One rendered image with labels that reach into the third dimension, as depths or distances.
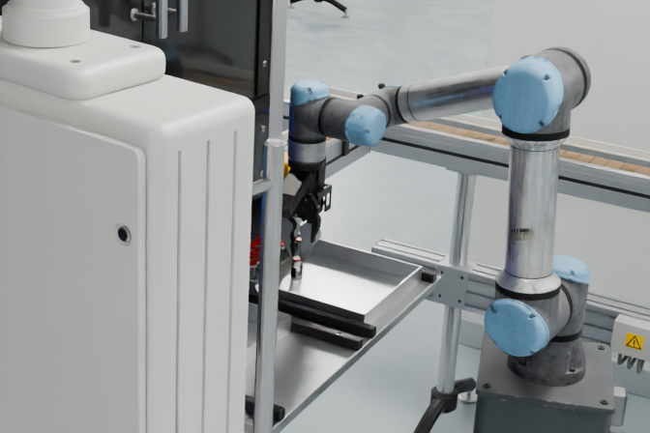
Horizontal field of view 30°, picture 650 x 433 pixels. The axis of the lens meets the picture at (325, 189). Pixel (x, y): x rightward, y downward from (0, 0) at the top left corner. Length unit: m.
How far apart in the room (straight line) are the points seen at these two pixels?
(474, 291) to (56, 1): 2.17
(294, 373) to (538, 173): 0.55
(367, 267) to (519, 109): 0.64
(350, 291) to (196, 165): 1.18
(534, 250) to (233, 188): 0.90
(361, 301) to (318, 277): 0.13
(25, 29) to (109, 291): 0.31
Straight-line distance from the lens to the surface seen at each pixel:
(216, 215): 1.34
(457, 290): 3.40
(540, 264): 2.16
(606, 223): 3.84
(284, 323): 2.24
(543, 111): 2.03
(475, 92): 2.26
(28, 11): 1.40
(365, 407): 3.75
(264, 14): 2.47
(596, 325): 3.31
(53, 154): 1.34
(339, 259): 2.57
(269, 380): 1.55
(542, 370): 2.36
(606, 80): 3.71
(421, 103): 2.32
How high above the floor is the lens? 1.95
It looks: 21 degrees down
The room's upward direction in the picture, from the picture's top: 3 degrees clockwise
